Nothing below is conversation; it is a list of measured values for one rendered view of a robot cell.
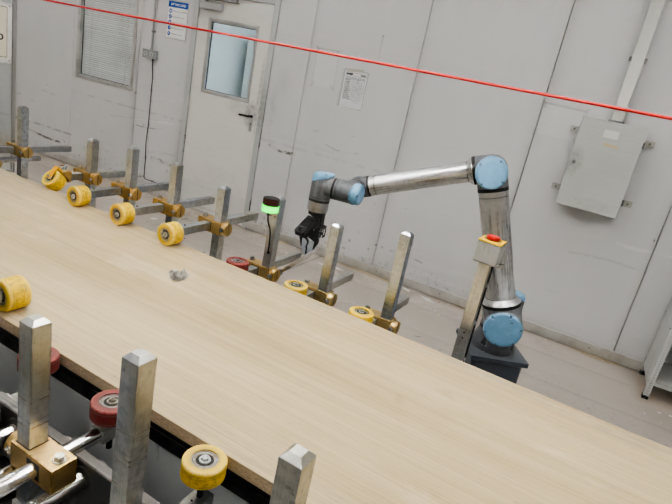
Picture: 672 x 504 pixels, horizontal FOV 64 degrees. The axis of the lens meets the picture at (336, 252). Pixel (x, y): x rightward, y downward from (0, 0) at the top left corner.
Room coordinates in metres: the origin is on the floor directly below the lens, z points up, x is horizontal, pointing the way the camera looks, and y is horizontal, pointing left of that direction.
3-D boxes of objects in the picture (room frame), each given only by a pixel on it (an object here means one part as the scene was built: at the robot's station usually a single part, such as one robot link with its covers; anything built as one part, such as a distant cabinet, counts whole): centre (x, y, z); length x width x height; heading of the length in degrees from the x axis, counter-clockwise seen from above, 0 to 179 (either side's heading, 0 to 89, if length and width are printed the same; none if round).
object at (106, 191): (2.26, 0.93, 0.95); 0.50 x 0.04 x 0.04; 154
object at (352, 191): (2.21, 0.00, 1.14); 0.12 x 0.12 x 0.09; 76
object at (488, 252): (1.56, -0.45, 1.18); 0.07 x 0.07 x 0.08; 64
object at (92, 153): (2.32, 1.14, 0.88); 0.03 x 0.03 x 0.48; 64
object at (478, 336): (2.20, -0.76, 0.65); 0.19 x 0.19 x 0.10
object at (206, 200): (2.15, 0.71, 0.95); 0.50 x 0.04 x 0.04; 154
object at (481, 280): (1.55, -0.45, 0.93); 0.05 x 0.04 x 0.45; 64
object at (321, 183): (2.23, 0.11, 1.14); 0.10 x 0.09 x 0.12; 76
